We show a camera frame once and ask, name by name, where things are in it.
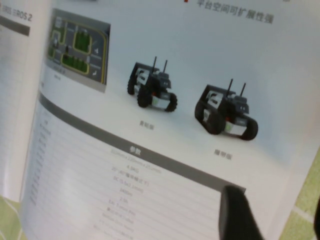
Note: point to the white product booklet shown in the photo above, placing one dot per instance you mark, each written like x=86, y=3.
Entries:
x=175, y=75

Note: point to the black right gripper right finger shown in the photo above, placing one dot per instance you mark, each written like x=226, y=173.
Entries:
x=318, y=225

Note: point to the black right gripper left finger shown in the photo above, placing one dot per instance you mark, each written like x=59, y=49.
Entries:
x=237, y=217

